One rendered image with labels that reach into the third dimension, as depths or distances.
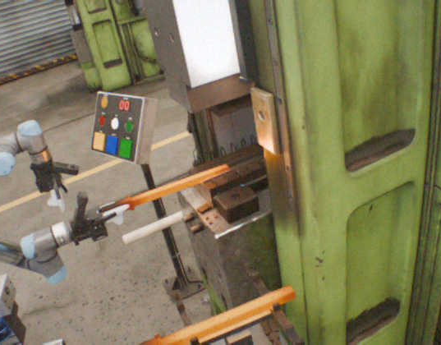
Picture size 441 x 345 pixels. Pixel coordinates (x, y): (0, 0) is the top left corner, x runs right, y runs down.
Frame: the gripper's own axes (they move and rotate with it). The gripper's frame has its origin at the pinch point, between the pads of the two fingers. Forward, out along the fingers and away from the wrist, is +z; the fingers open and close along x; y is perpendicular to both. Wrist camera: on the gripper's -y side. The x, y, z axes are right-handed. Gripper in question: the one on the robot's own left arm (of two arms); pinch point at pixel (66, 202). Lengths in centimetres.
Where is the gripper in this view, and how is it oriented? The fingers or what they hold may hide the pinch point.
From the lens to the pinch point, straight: 173.0
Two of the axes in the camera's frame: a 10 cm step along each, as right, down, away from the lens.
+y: -9.6, 2.7, -1.2
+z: 1.7, 8.4, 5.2
